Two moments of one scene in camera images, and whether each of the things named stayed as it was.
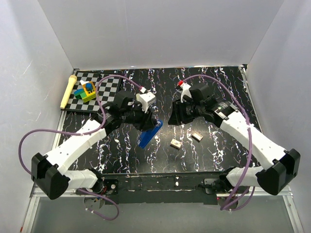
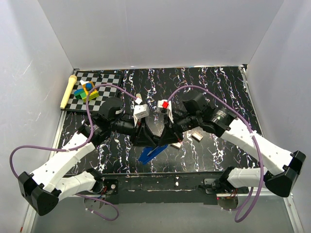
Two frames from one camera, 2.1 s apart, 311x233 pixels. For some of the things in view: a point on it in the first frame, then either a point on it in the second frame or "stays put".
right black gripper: (177, 116) → (170, 134)
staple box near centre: (176, 143) stays put
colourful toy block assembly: (88, 93) stays put
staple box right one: (197, 136) stays put
